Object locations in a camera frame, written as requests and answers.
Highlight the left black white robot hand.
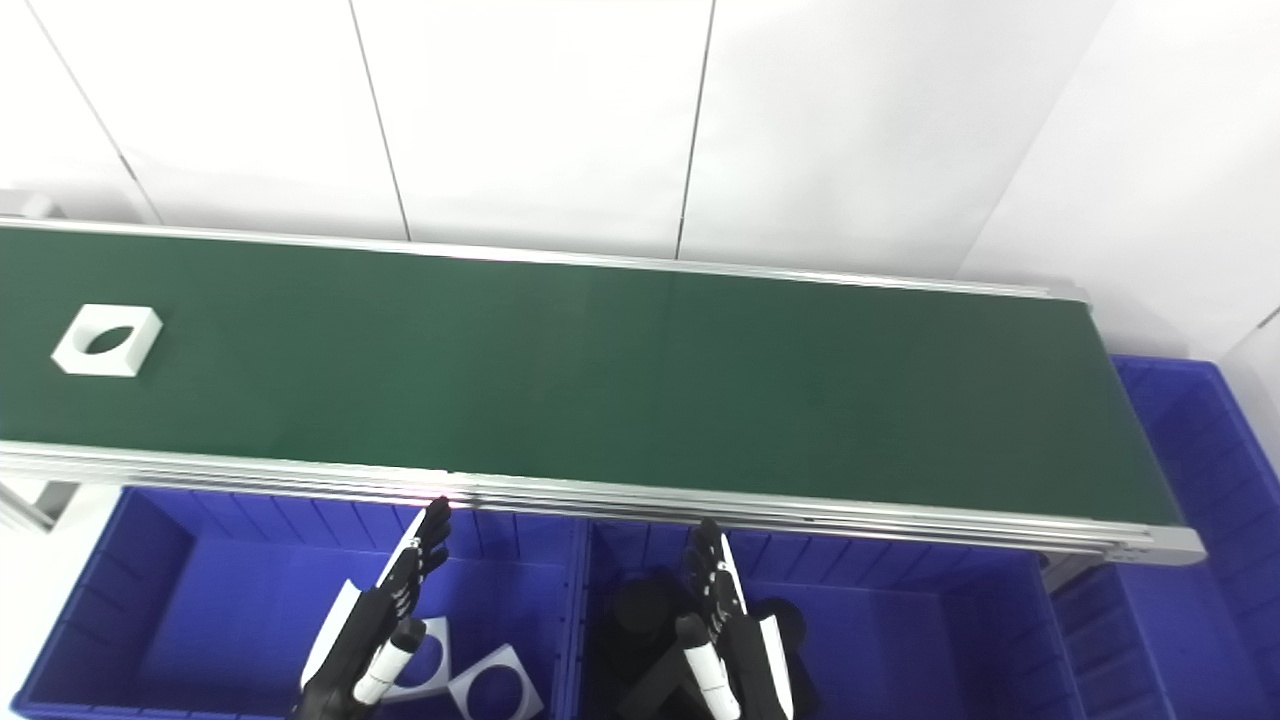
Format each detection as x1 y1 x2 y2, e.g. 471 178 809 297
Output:
295 497 453 720

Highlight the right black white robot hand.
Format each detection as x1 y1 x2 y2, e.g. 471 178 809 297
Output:
675 518 797 720

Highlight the white square ring part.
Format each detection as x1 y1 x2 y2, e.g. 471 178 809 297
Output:
385 617 453 702
447 645 544 720
52 304 163 378

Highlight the black cylinder part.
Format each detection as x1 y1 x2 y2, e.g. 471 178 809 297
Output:
612 578 687 653

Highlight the blue bin with white parts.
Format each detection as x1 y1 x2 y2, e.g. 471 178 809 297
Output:
12 487 591 720

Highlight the blue bin with black parts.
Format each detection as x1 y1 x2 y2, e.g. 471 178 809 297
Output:
575 520 1087 720

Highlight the green conveyor belt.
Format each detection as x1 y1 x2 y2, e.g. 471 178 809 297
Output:
0 190 1206 567
0 225 1184 527

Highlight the aluminium conveyor leg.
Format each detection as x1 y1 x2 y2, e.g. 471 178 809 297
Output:
0 480 80 532
1040 555 1101 597

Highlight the empty blue bin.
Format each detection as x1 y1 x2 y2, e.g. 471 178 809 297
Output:
1050 355 1280 720

